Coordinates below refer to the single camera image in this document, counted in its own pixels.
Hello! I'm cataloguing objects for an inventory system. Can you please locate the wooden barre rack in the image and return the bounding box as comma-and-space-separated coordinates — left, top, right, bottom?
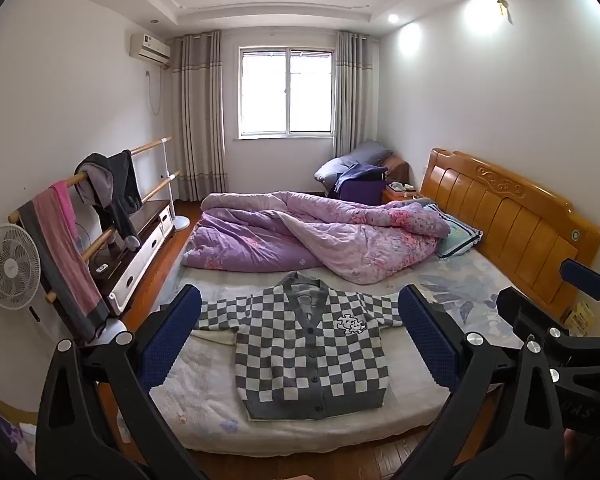
8, 135, 191, 346

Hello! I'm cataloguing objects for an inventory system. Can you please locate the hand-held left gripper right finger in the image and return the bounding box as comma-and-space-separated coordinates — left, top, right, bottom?
395, 285, 567, 480

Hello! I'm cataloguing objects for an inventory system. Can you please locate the white standing fan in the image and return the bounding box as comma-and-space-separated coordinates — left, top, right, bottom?
0, 224, 42, 322

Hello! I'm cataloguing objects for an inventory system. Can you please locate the pink grey towel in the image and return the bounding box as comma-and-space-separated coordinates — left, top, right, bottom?
17, 180, 112, 343

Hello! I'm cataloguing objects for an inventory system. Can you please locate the floral bed sheet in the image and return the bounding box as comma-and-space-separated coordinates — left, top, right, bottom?
180, 250, 528, 356

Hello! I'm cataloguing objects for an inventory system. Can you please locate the wooden bed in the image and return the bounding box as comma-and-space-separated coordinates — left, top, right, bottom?
107, 147, 600, 456

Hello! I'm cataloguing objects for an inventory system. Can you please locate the white air conditioner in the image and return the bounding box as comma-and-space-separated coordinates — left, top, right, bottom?
129, 32, 172, 65

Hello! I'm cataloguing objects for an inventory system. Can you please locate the blue green pillow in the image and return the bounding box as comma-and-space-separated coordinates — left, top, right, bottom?
422, 203, 483, 261

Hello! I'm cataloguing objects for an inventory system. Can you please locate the white dark media cabinet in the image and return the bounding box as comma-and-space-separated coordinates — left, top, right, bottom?
87, 199, 176, 317

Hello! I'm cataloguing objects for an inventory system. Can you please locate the purple storage box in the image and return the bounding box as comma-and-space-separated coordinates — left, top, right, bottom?
336, 177, 386, 206

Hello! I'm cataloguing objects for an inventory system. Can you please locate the dark hanging jacket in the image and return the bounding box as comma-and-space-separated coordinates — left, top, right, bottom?
74, 149, 144, 251

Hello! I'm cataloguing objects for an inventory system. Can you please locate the purple floral quilt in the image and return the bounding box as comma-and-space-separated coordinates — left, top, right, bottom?
181, 190, 452, 286

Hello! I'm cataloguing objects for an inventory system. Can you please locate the grey striped curtain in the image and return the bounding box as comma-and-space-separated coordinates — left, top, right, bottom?
334, 31, 383, 161
170, 31, 229, 201

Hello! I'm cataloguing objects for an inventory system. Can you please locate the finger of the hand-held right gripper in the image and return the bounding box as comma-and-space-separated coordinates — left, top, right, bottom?
561, 259, 600, 311
497, 287, 571, 353

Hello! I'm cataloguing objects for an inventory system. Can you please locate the grey white checkered cardigan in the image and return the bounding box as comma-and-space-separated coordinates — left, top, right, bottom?
194, 271, 406, 420

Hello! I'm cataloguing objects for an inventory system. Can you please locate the window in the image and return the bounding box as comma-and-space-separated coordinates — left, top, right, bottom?
237, 46, 335, 138

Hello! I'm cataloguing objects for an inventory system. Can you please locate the floral cloth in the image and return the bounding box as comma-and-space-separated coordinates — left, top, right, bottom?
0, 410, 37, 463

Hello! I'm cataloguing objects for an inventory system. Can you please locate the air conditioner cable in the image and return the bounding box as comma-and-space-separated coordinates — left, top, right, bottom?
146, 70, 163, 115

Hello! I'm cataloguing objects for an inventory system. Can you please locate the brown chair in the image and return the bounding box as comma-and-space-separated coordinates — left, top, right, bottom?
382, 155, 411, 183

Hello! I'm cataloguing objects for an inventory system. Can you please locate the yellow box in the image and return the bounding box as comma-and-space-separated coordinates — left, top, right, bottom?
562, 302, 598, 337

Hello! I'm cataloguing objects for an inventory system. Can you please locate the cardboard box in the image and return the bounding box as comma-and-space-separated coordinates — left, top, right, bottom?
0, 385, 38, 423

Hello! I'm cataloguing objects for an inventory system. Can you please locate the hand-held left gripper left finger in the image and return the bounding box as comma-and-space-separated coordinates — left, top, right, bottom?
34, 284, 216, 480

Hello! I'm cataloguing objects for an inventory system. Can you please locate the wooden nightstand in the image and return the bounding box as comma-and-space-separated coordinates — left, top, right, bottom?
381, 182, 423, 206

